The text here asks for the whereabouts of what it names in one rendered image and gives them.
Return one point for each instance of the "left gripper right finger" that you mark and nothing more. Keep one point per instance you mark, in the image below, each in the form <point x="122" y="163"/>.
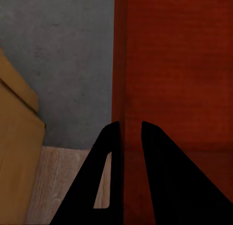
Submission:
<point x="181" y="193"/>

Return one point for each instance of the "storage box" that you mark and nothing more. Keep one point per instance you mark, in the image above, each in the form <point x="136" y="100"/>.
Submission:
<point x="173" y="67"/>

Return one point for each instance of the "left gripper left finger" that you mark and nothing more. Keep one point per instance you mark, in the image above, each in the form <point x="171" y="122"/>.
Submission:
<point x="77" y="205"/>

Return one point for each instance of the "door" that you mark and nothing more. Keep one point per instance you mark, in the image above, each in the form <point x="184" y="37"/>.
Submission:
<point x="21" y="138"/>

